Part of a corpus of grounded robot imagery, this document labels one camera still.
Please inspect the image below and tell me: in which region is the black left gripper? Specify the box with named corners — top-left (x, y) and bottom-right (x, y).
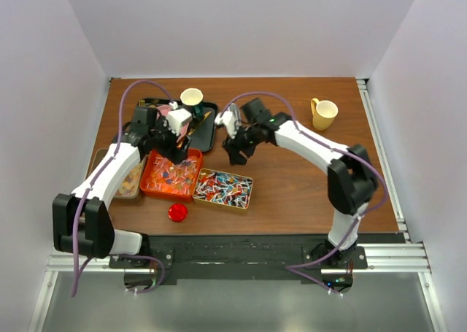
top-left (148, 116), bottom-right (190, 164)

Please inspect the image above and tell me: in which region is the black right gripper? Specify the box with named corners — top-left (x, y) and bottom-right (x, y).
top-left (223, 122), bottom-right (261, 166)

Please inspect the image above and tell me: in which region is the orange tin of lollipops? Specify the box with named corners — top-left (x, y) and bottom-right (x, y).
top-left (139, 148), bottom-right (203, 202)

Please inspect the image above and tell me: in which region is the gold tin of lollipops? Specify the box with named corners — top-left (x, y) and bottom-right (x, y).
top-left (192, 168), bottom-right (254, 212)

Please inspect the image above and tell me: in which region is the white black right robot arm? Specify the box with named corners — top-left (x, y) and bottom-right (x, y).
top-left (215, 98), bottom-right (378, 269)

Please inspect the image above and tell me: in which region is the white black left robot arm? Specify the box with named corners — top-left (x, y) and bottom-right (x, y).
top-left (53, 107), bottom-right (192, 268)

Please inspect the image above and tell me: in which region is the black rectangular tray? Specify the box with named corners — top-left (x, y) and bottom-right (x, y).
top-left (137, 98), bottom-right (219, 153)

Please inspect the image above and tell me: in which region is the gold knife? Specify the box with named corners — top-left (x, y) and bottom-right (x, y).
top-left (187, 111), bottom-right (212, 136)

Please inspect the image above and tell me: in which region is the pink polka dot plate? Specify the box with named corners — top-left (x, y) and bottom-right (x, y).
top-left (157, 104), bottom-right (190, 138)

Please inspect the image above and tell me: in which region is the dark green white mug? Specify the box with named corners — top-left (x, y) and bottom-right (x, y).
top-left (180, 88), bottom-right (204, 118)

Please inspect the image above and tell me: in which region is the red jar lid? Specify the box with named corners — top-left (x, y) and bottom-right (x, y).
top-left (168, 204), bottom-right (188, 223)

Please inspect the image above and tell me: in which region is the yellow mug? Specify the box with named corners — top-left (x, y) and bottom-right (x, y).
top-left (311, 98), bottom-right (339, 131)

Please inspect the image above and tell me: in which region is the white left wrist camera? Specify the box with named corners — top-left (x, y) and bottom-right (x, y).
top-left (166, 108), bottom-right (192, 136)

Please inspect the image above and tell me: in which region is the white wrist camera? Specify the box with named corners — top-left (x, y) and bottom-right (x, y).
top-left (215, 104), bottom-right (242, 139)
top-left (166, 108), bottom-right (192, 136)

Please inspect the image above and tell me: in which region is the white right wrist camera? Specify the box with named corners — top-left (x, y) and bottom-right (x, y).
top-left (215, 104), bottom-right (242, 139)

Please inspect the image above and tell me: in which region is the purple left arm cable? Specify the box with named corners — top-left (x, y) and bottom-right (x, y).
top-left (71, 79), bottom-right (180, 298)

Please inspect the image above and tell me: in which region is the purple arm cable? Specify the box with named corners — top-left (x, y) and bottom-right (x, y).
top-left (71, 79), bottom-right (180, 298)
top-left (223, 92), bottom-right (389, 295)

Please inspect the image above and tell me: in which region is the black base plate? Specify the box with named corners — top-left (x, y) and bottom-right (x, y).
top-left (108, 233), bottom-right (368, 287)

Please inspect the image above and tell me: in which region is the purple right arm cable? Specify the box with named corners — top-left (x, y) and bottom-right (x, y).
top-left (223, 92), bottom-right (389, 295)

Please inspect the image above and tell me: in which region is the aluminium frame rail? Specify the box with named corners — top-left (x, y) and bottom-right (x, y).
top-left (46, 243), bottom-right (431, 273)

